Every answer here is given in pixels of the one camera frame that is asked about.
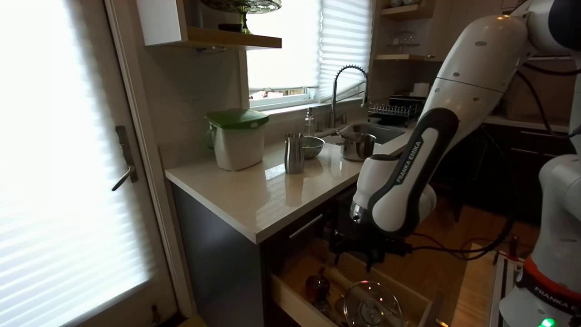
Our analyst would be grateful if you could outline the white bin with green lid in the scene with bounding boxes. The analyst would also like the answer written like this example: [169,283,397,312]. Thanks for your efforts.
[205,108,270,172]

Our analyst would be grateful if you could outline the dark base cabinet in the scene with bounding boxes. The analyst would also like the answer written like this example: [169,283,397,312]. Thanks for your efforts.
[433,122,573,224]

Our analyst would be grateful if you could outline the small glass stand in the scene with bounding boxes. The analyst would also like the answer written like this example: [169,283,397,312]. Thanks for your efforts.
[391,29,417,49]

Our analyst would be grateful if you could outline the black dish rack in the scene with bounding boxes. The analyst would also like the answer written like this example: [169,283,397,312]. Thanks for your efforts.
[367,94,428,126]

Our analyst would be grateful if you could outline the wooden drawer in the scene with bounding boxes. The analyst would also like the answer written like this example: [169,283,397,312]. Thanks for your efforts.
[267,240,449,327]

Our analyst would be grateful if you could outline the steel spring tap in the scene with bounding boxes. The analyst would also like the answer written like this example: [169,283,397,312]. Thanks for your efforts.
[330,64,369,129]

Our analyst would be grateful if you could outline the steel cup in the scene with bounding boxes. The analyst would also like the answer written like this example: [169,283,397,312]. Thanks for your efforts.
[284,132,305,175]

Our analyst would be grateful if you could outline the door with white blind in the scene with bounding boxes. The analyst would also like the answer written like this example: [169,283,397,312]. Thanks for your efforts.
[0,0,193,327]

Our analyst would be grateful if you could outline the dark red bottle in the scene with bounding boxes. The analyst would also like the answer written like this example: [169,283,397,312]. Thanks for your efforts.
[305,267,331,304]

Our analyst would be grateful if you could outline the steel pot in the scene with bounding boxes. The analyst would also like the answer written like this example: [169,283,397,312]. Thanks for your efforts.
[337,131,378,162]

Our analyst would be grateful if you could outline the window with white blinds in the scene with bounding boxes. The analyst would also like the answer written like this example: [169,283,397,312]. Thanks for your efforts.
[246,0,374,111]

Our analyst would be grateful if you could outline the green bowl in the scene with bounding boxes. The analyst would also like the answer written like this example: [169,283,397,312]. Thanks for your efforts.
[301,136,326,160]

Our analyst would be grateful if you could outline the glass cake stand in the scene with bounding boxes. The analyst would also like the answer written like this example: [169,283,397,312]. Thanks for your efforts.
[200,0,282,35]

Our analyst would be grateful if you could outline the wooden rolling pin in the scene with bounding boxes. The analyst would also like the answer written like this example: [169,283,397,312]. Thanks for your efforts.
[324,266,364,301]

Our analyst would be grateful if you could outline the sink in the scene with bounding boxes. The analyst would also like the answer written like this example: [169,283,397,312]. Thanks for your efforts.
[318,122,407,146]

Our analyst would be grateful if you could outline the drawer handle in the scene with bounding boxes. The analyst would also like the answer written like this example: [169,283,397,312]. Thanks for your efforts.
[289,213,324,240]

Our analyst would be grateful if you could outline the glass lid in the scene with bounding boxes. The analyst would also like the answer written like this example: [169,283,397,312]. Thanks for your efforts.
[343,280,405,327]

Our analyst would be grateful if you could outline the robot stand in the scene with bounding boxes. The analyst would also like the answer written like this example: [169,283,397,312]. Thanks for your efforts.
[489,253,523,327]

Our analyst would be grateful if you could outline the wooden wall shelf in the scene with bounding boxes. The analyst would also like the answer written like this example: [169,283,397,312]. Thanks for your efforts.
[135,0,283,51]

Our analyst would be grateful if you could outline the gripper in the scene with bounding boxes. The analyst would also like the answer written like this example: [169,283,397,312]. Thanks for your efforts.
[324,217,413,274]

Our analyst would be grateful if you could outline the door handle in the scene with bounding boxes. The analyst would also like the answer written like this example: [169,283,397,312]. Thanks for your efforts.
[111,125,139,192]

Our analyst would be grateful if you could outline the wooden corner shelves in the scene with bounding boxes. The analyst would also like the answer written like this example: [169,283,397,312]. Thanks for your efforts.
[373,0,444,63]

